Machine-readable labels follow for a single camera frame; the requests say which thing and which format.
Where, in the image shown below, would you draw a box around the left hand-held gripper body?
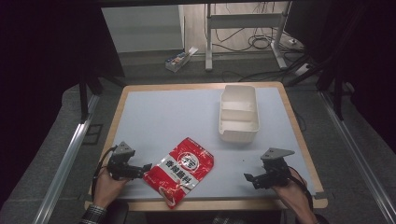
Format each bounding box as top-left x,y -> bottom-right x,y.
106,141 -> 146,181

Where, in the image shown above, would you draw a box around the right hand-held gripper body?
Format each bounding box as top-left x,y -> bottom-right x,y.
251,147 -> 296,190

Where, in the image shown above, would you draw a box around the red and white snack packet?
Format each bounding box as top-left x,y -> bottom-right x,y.
142,136 -> 215,210

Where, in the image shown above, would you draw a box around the white plastic storage box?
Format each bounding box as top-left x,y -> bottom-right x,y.
218,84 -> 261,144

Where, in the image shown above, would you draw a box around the person's left hand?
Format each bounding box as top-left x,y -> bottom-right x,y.
92,168 -> 131,209

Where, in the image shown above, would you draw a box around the person's right hand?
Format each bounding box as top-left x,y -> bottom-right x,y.
271,170 -> 313,214

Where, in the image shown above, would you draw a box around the white table mat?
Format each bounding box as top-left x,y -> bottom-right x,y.
109,87 -> 318,202

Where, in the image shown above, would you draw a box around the black metal stand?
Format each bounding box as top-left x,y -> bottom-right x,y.
284,3 -> 368,121
78,69 -> 125,124

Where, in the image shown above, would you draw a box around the white power strip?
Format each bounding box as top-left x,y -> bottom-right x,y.
294,63 -> 312,77

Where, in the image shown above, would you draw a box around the white cabinet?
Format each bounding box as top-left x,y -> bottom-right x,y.
101,5 -> 186,54

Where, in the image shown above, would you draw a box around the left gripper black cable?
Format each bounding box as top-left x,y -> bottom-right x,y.
91,145 -> 119,200

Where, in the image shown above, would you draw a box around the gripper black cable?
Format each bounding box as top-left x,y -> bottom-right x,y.
288,166 -> 315,213
91,145 -> 119,200

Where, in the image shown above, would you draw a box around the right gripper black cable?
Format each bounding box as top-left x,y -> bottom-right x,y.
288,166 -> 315,213

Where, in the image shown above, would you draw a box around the aluminium rail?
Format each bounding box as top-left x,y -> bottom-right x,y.
318,91 -> 396,224
32,94 -> 101,224

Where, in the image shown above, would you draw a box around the black floor cables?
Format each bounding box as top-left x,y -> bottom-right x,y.
214,2 -> 309,83

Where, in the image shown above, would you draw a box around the white metal desk frame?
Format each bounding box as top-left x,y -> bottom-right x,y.
204,1 -> 293,72

